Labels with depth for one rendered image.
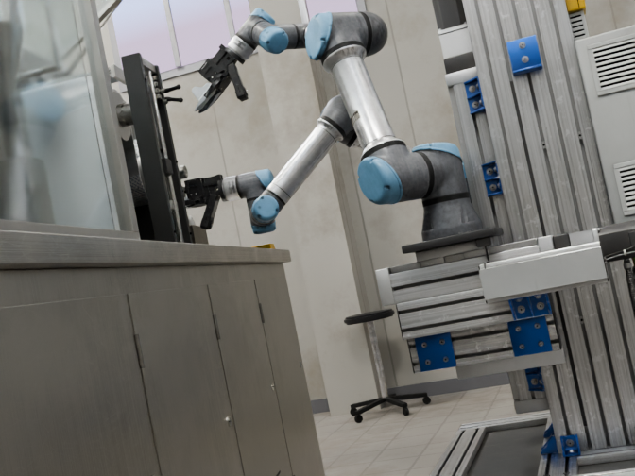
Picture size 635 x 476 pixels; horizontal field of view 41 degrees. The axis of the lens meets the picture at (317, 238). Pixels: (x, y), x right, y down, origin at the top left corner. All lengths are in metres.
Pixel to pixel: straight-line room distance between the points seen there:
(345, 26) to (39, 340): 1.32
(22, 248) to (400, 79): 4.15
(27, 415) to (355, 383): 3.94
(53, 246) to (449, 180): 1.17
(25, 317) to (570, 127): 1.53
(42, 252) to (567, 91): 1.50
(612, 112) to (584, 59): 0.15
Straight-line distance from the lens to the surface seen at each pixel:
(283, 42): 2.54
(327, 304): 4.88
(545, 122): 2.23
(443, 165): 2.06
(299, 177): 2.48
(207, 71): 2.64
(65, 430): 1.13
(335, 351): 4.90
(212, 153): 5.37
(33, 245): 1.07
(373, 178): 1.99
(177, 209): 2.28
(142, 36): 5.69
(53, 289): 1.17
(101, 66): 1.67
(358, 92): 2.10
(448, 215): 2.05
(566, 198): 2.21
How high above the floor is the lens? 0.77
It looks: 3 degrees up
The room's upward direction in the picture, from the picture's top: 11 degrees counter-clockwise
